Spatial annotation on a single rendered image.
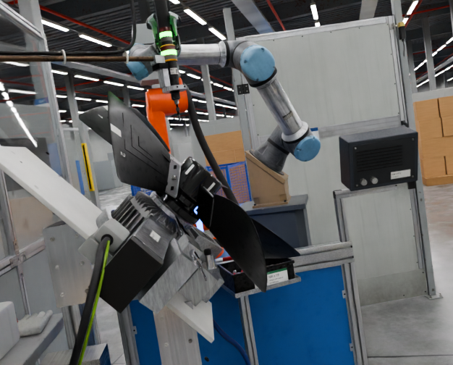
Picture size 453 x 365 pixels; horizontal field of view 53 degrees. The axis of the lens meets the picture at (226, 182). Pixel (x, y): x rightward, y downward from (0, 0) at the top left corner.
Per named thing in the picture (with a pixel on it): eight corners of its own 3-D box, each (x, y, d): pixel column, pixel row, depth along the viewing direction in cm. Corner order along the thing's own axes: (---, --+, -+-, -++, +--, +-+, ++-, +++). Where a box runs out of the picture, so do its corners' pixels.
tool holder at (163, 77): (164, 89, 122) (158, 53, 121) (151, 94, 127) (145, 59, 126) (192, 87, 127) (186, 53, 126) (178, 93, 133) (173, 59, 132)
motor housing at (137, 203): (166, 290, 110) (201, 250, 110) (92, 229, 108) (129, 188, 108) (171, 266, 133) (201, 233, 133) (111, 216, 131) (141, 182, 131)
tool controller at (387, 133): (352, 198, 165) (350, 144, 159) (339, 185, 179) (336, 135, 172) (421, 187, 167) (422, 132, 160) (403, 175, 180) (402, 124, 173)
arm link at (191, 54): (250, 35, 179) (126, 36, 164) (261, 40, 170) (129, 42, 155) (249, 65, 184) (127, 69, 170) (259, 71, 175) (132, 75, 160)
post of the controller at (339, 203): (341, 242, 169) (334, 190, 167) (339, 241, 172) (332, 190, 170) (349, 241, 169) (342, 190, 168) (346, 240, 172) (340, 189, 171)
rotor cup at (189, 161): (158, 198, 111) (192, 158, 111) (150, 182, 124) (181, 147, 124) (200, 232, 117) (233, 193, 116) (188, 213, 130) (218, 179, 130)
